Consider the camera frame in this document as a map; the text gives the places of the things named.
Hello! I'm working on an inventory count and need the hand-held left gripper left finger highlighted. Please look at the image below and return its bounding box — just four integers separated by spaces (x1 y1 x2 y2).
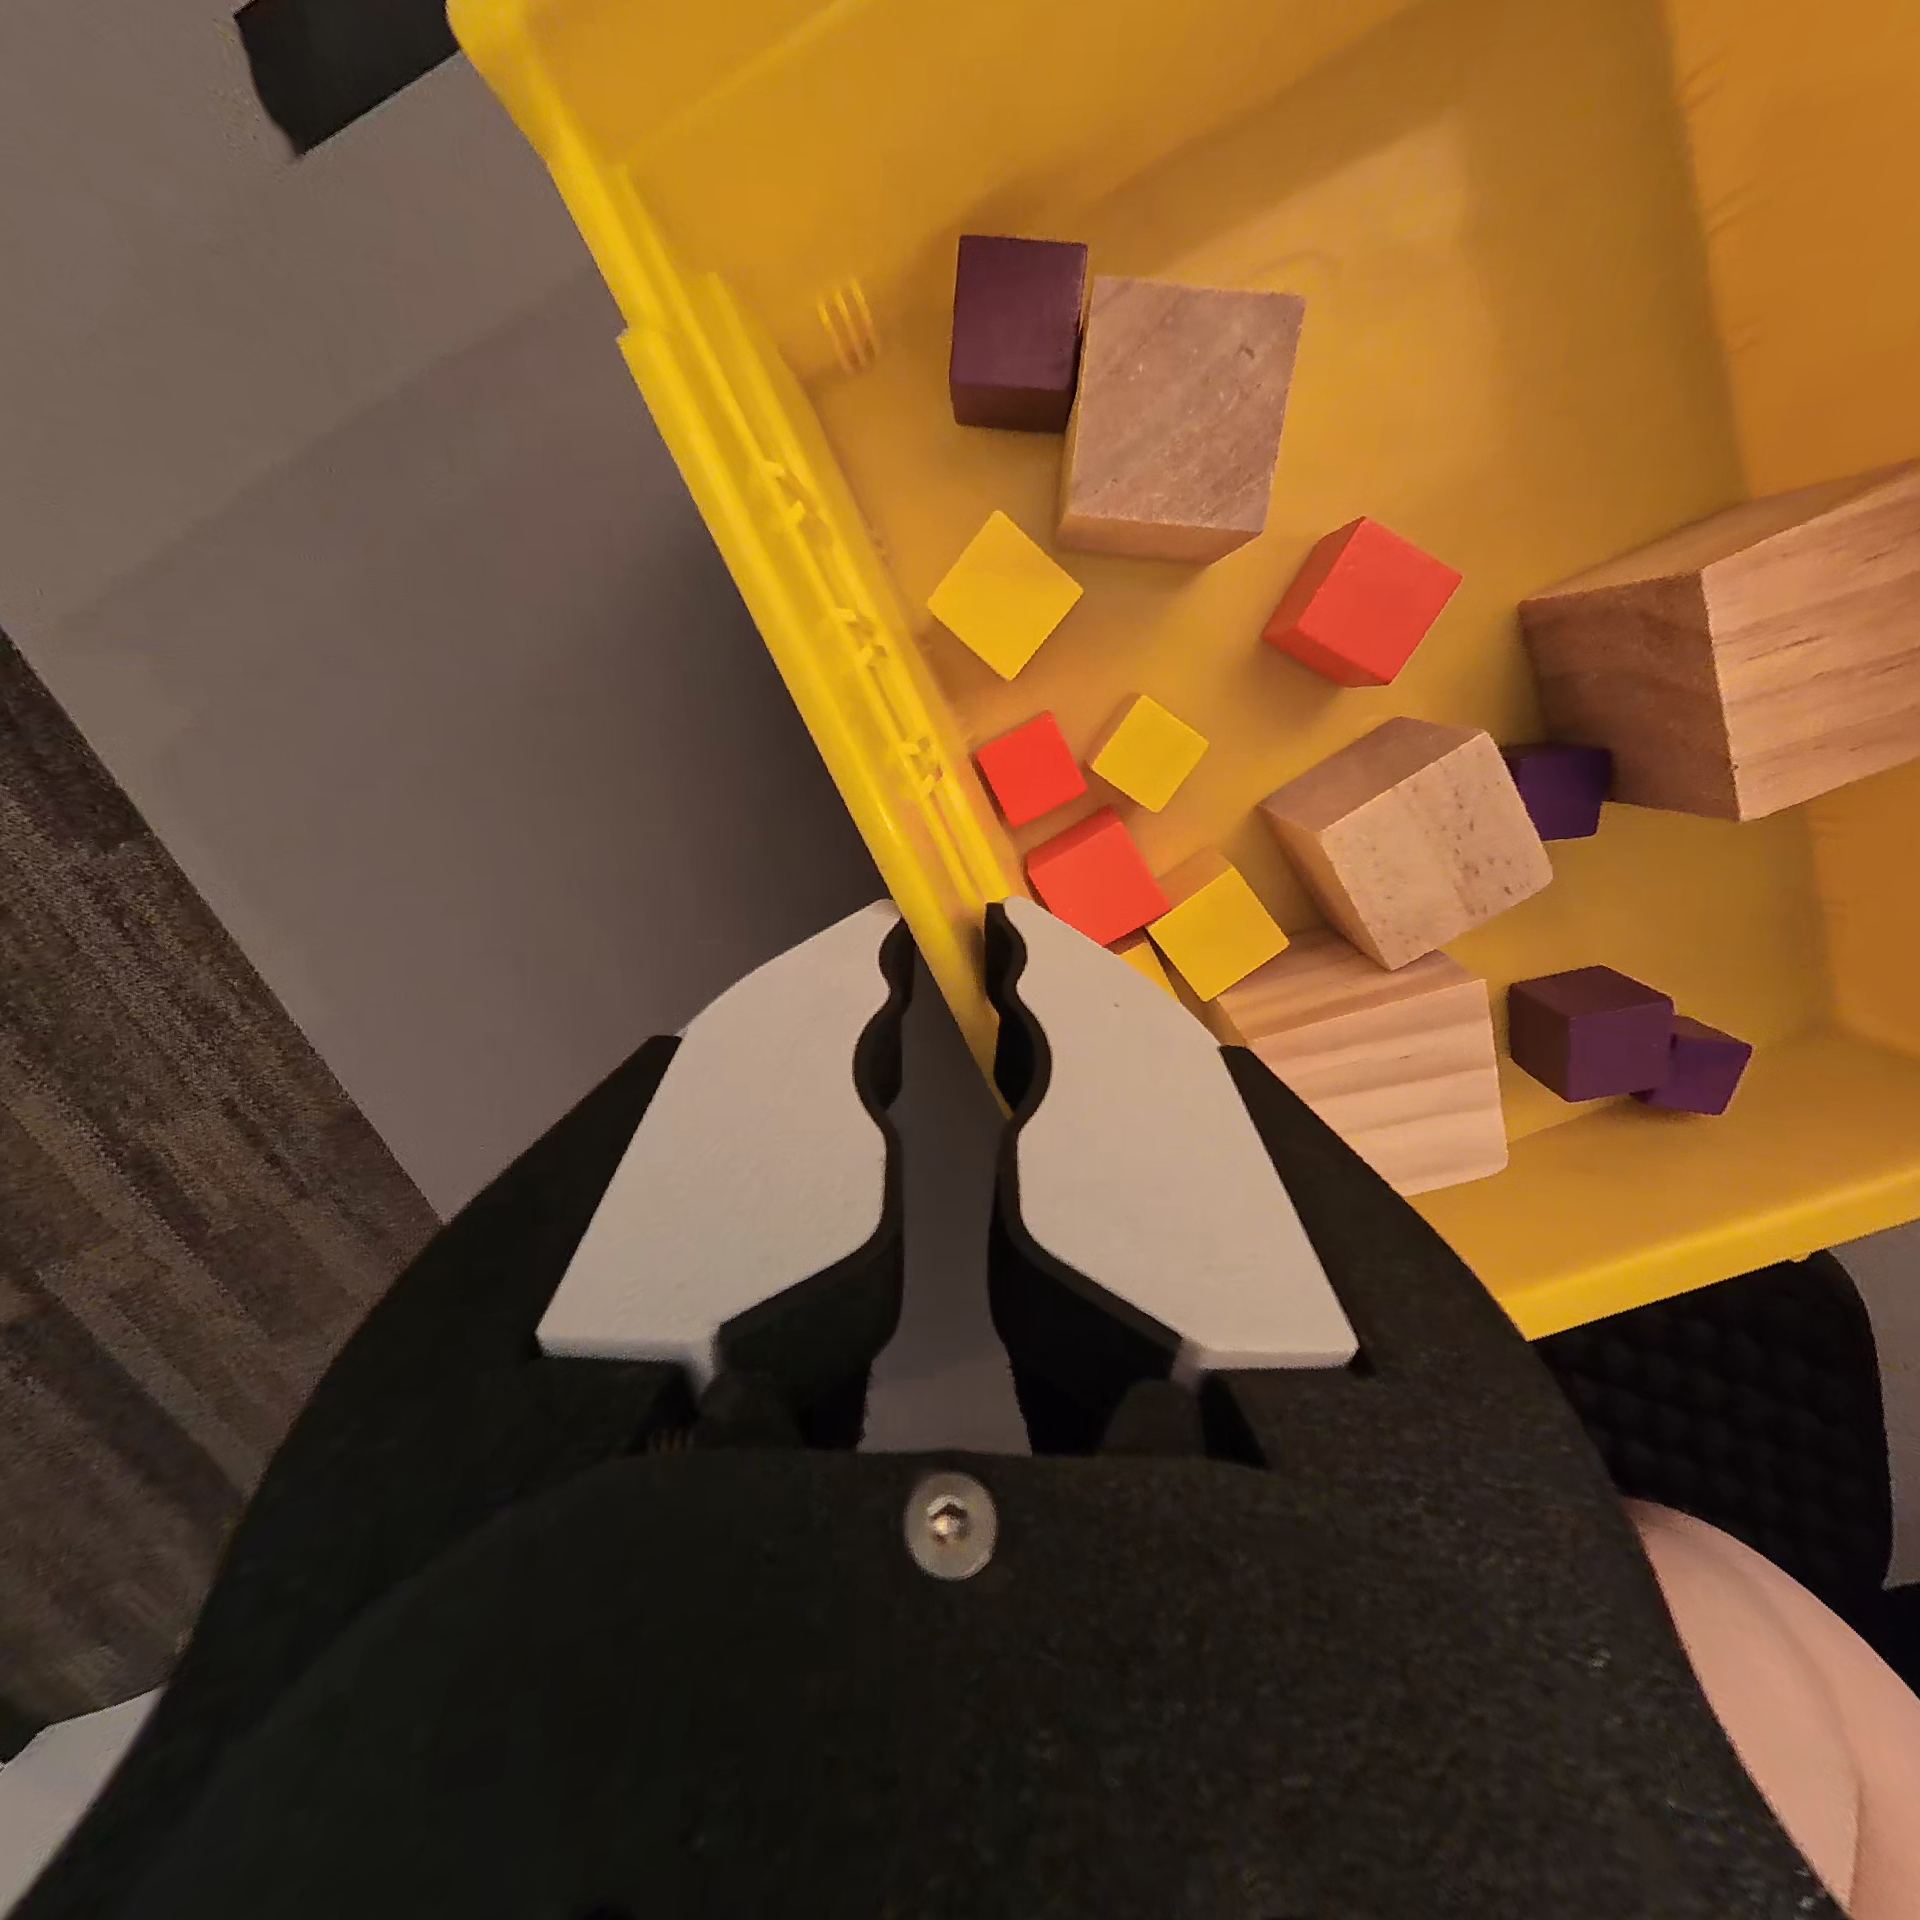
533 901 919 1454

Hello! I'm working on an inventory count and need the yellow plastic box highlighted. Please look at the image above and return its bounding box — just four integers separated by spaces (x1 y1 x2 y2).
447 0 1920 1342

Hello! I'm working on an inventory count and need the pale pink rounded object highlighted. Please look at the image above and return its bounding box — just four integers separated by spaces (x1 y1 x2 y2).
1624 1497 1920 1920

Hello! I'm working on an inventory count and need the pile of coloured wooden cubes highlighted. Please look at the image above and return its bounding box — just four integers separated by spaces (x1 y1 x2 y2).
927 233 1920 1202

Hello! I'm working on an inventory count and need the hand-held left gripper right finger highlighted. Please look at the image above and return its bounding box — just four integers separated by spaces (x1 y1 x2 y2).
979 894 1363 1459

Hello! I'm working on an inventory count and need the black mat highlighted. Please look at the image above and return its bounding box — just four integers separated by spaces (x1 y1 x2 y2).
1536 1248 1897 1600

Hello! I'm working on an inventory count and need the black angular object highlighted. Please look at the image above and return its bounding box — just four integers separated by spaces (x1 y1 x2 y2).
236 0 463 156

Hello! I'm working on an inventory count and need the white stand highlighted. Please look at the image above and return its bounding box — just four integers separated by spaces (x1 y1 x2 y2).
0 1685 170 1920

